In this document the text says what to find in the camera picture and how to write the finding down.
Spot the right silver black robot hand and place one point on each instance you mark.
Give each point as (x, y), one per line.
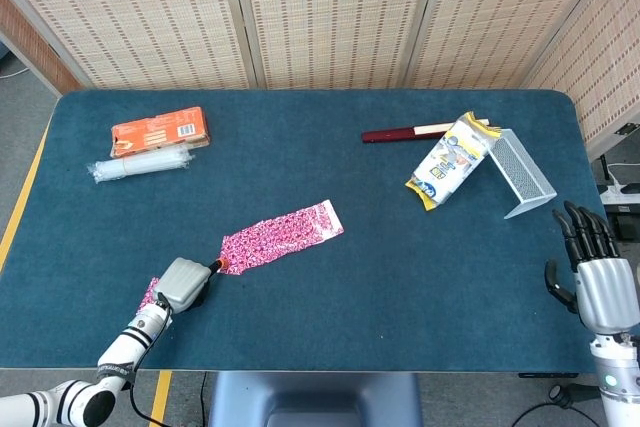
(602, 287)

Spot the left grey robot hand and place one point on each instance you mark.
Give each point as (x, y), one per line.
(182, 284)

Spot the pink patterned snack packet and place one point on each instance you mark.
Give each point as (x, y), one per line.
(285, 237)

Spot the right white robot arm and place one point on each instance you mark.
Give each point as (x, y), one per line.
(617, 377)

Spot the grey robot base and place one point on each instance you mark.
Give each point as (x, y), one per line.
(315, 399)

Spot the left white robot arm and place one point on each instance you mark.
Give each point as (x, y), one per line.
(120, 352)

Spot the clear plastic tube pack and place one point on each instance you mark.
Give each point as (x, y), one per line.
(140, 164)

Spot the white metal mesh rack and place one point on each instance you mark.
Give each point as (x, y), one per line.
(520, 172)

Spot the orange cardboard box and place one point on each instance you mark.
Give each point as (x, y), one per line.
(160, 131)

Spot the yellow white snack bag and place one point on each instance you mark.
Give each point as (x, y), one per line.
(450, 162)

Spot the woven bamboo screen panel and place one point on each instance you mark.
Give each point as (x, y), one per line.
(600, 77)
(140, 12)
(505, 12)
(335, 12)

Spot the dark red folded fan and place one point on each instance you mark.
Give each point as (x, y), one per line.
(390, 135)

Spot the reddish woven screen panel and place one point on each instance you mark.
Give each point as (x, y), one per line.
(30, 42)

